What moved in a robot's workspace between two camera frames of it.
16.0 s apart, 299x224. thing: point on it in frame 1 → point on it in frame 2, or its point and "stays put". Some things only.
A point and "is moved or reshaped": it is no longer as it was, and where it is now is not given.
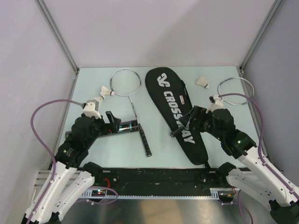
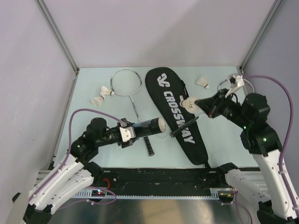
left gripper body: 104,128 → 111,136
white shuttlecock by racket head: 104,91 stays put
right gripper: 199,113 → 210,106
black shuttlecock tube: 123,127 is moved or reshaped
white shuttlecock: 100,99 stays put
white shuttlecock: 202,81 stays put
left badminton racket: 126,82 stays put
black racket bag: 168,90 stays put
